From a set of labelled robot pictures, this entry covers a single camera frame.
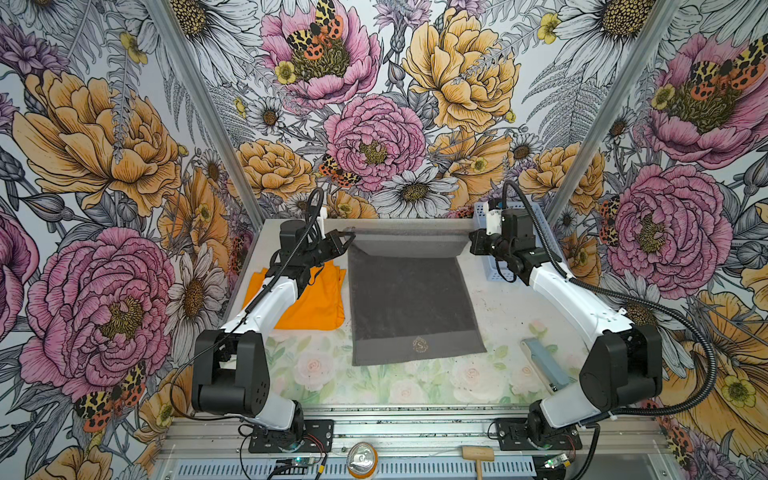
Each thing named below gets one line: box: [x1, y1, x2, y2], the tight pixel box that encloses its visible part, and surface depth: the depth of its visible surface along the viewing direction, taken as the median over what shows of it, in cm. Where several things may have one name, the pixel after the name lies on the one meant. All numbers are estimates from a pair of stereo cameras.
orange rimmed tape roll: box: [346, 442, 379, 479], surface depth 63 cm
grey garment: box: [344, 228, 487, 366], surface depth 97 cm
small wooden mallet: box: [462, 446, 495, 480], surface depth 71 cm
